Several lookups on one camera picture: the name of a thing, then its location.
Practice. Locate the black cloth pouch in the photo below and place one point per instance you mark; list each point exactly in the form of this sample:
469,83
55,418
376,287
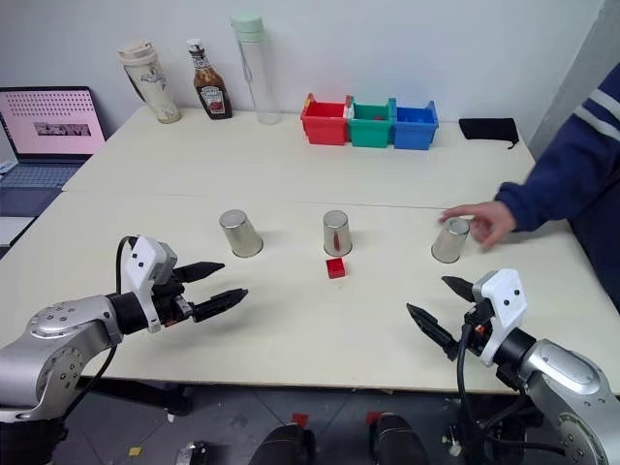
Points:
486,130

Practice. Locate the dark rounded shape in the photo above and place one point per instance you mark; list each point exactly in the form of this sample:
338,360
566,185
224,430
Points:
286,445
399,441

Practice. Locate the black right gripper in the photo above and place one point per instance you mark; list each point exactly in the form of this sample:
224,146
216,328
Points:
477,322

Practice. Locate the blue plastic bin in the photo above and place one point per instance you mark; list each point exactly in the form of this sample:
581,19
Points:
412,134

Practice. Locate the upturned steel cup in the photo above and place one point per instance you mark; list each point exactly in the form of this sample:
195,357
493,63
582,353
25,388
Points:
239,237
448,244
342,226

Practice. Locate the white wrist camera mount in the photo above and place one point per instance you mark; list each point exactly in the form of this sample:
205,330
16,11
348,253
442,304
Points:
506,295
140,264

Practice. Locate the red plastic bin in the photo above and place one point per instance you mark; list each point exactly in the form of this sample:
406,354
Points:
323,128

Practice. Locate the blue striped sleeve forearm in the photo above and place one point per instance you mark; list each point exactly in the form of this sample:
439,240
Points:
567,174

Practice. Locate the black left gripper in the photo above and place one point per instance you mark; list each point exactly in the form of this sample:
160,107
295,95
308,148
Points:
168,300

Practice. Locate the green plastic bin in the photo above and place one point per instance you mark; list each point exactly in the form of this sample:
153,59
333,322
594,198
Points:
369,133

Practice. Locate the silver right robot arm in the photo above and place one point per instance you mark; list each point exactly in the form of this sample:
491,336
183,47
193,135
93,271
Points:
567,378

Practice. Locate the open laptop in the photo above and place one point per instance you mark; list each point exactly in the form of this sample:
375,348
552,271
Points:
48,126

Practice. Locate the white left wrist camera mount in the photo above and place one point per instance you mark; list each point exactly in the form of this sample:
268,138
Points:
140,264

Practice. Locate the person's bare hand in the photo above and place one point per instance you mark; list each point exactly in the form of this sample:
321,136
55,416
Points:
494,218

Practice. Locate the ketchup bottle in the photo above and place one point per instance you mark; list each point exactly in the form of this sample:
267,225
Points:
211,92

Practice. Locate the small white floor item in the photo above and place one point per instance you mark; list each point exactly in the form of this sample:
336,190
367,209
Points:
453,444

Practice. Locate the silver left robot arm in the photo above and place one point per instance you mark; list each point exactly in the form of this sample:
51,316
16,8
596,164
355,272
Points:
53,339

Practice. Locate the red scrap on floor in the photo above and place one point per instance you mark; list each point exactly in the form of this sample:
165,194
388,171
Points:
373,418
300,419

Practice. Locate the person's navy torso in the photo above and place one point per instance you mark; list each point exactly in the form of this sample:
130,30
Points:
603,252

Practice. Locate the beige printed tumbler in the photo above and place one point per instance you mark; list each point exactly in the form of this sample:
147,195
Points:
155,87

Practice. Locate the small red block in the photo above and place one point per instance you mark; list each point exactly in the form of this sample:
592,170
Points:
336,269

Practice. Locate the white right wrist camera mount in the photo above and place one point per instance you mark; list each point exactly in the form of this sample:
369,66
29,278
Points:
506,295

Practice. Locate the clear bottle with green lid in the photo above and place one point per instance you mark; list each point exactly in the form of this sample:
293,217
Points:
259,82

